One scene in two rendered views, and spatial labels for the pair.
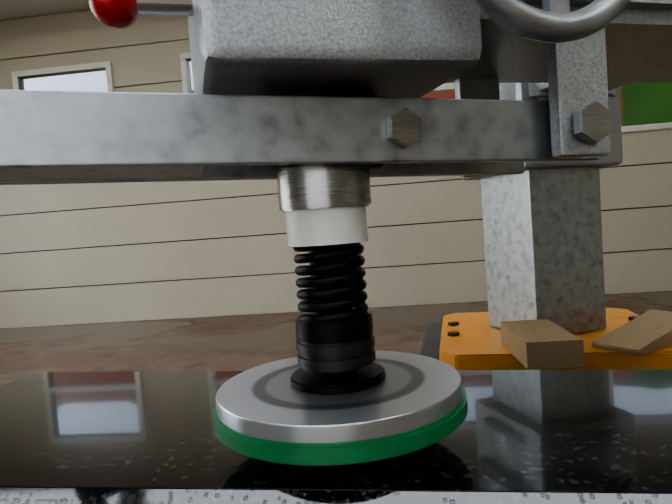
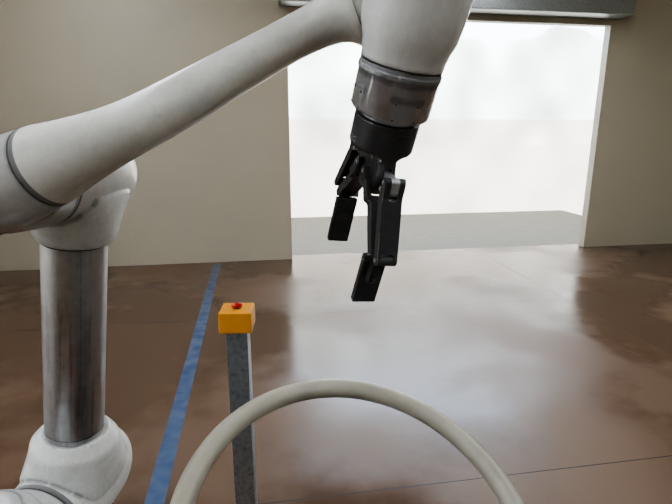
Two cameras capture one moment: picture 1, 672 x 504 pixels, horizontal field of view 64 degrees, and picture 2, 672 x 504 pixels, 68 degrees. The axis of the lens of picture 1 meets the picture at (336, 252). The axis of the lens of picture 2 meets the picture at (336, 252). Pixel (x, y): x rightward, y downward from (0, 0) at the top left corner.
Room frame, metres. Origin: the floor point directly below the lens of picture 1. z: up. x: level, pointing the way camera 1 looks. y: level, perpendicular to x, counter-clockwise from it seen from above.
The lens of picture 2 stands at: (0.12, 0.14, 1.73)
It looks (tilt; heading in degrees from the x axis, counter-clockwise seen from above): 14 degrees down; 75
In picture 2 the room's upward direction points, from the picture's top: straight up
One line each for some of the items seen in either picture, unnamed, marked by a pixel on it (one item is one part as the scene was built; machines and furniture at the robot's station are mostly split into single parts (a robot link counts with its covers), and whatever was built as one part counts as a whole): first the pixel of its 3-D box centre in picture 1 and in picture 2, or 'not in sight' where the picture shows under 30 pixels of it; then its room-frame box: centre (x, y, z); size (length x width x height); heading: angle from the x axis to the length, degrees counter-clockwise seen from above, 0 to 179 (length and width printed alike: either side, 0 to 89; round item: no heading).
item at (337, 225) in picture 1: (326, 223); not in sight; (0.47, 0.01, 1.07); 0.07 x 0.07 x 0.04
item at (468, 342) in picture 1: (545, 334); not in sight; (1.27, -0.49, 0.76); 0.49 x 0.49 x 0.05; 77
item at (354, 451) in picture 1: (339, 390); not in sight; (0.47, 0.01, 0.92); 0.22 x 0.22 x 0.04
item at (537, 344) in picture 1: (538, 342); not in sight; (1.03, -0.38, 0.81); 0.20 x 0.10 x 0.05; 175
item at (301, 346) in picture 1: (335, 342); not in sight; (0.47, 0.01, 0.96); 0.07 x 0.07 x 0.01
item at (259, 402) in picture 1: (338, 386); not in sight; (0.47, 0.01, 0.92); 0.21 x 0.21 x 0.01
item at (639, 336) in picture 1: (645, 330); not in sight; (1.07, -0.61, 0.80); 0.20 x 0.10 x 0.05; 117
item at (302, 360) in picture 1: (336, 355); not in sight; (0.47, 0.01, 0.95); 0.07 x 0.07 x 0.01
